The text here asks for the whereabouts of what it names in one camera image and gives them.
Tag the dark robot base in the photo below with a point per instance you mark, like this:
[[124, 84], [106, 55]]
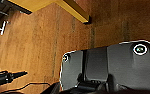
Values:
[[131, 66]]

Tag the yellow wooden gaming table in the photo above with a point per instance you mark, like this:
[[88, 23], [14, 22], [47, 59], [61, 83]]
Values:
[[67, 8]]

